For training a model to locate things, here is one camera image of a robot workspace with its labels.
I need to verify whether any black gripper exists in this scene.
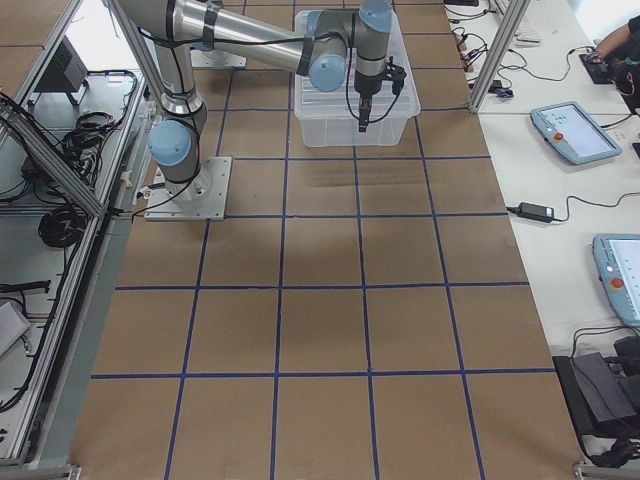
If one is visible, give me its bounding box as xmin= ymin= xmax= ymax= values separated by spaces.
xmin=354 ymin=55 xmax=406 ymax=133

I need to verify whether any clear plastic storage box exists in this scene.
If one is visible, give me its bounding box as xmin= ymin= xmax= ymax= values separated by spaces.
xmin=294 ymin=14 xmax=421 ymax=147

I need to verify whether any upper teach pendant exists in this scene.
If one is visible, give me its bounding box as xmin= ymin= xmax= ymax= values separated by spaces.
xmin=530 ymin=101 xmax=622 ymax=165

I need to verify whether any teach pendant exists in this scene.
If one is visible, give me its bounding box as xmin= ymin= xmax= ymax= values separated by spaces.
xmin=592 ymin=234 xmax=639 ymax=327
xmin=530 ymin=101 xmax=622 ymax=165

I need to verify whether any black power adapter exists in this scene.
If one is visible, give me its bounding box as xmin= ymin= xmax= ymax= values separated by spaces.
xmin=517 ymin=202 xmax=555 ymax=223

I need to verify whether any lower teach pendant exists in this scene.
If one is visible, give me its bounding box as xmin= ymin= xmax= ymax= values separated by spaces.
xmin=592 ymin=234 xmax=639 ymax=327

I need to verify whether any black laptop bag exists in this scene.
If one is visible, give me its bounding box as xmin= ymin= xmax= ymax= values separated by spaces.
xmin=553 ymin=353 xmax=639 ymax=468

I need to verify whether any aluminium frame post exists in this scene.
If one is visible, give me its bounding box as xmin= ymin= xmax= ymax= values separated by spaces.
xmin=468 ymin=0 xmax=530 ymax=113

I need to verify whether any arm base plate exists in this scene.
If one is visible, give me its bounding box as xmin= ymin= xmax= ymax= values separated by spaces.
xmin=143 ymin=156 xmax=232 ymax=221

